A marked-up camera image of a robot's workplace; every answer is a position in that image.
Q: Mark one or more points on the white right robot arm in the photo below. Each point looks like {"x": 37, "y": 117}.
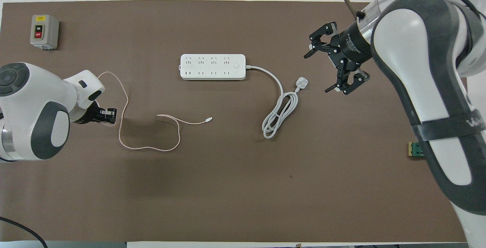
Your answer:
{"x": 421, "y": 73}

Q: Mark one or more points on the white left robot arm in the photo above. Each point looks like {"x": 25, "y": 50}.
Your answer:
{"x": 34, "y": 103}

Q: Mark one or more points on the green knife switch yellow base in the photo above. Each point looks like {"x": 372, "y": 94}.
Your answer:
{"x": 415, "y": 150}

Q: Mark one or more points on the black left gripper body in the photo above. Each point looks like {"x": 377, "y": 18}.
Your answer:
{"x": 90, "y": 115}

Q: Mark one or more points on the brown paper mat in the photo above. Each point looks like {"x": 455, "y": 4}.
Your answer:
{"x": 235, "y": 187}

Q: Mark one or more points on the grey on-off switch box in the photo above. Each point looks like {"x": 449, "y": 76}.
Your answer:
{"x": 44, "y": 31}

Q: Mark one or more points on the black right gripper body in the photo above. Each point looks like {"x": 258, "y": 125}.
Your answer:
{"x": 351, "y": 45}

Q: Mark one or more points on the white power strip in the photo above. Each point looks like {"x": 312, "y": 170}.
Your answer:
{"x": 212, "y": 67}

